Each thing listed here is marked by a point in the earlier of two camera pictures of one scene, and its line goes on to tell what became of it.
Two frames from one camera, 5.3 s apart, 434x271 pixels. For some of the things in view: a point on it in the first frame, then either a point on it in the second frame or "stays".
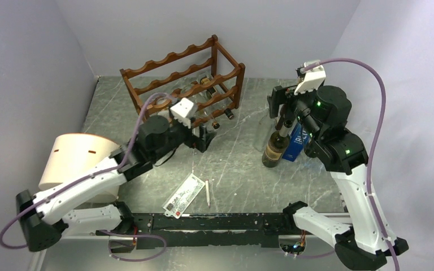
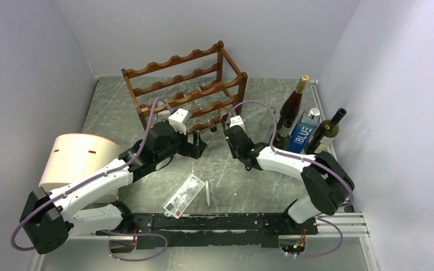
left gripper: [201, 142] to [191, 149]
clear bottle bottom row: [200, 116] to [164, 112]
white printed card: [181, 200] stays
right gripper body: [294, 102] to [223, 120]
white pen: [207, 192] stays
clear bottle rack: [264, 126] stays
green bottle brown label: [277, 144] stays
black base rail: [159, 230] stays
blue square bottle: [298, 140] stays
